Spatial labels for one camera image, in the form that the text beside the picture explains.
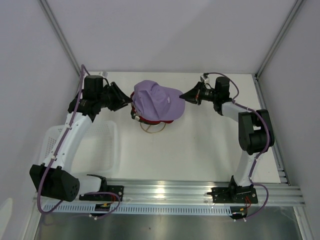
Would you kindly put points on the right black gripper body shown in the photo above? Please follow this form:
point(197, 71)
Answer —
point(205, 94)

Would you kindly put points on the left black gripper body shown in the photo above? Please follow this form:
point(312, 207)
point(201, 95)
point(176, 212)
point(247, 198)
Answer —
point(108, 98)

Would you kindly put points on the red baseball cap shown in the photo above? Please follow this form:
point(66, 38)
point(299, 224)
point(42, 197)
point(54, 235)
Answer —
point(140, 119)

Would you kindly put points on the lavender baseball cap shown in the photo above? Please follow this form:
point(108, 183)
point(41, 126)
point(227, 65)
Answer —
point(154, 102)

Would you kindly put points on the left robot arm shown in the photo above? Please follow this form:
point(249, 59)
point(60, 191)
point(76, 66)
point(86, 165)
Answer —
point(52, 178)

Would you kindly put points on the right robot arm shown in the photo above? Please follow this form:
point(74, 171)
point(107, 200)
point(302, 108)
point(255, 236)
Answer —
point(255, 136)

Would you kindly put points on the white plastic basket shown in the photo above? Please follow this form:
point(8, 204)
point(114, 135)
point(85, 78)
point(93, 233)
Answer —
point(99, 151)

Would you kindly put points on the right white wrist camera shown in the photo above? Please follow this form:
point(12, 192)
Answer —
point(204, 78)

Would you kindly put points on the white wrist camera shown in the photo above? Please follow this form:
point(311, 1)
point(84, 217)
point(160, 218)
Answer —
point(204, 78)
point(103, 74)

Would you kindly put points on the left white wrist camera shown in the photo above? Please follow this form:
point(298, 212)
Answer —
point(103, 74)

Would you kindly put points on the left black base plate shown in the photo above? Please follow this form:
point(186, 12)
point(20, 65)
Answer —
point(109, 193)

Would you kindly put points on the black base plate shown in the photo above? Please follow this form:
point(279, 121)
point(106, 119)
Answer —
point(238, 195)
point(109, 193)

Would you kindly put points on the aluminium mounting rail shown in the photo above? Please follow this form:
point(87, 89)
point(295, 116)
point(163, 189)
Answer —
point(195, 192)

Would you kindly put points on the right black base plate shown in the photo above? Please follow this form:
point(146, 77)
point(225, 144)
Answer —
point(238, 195)

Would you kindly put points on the left aluminium frame post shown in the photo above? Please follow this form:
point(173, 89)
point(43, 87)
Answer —
point(54, 23)

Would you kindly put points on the aluminium frame post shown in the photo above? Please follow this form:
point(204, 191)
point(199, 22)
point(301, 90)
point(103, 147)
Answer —
point(283, 31)
point(54, 23)

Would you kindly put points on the white slotted cable duct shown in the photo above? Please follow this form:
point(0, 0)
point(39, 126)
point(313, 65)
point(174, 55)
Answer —
point(96, 208)

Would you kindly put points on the right aluminium frame post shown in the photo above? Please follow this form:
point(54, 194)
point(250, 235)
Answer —
point(283, 31)

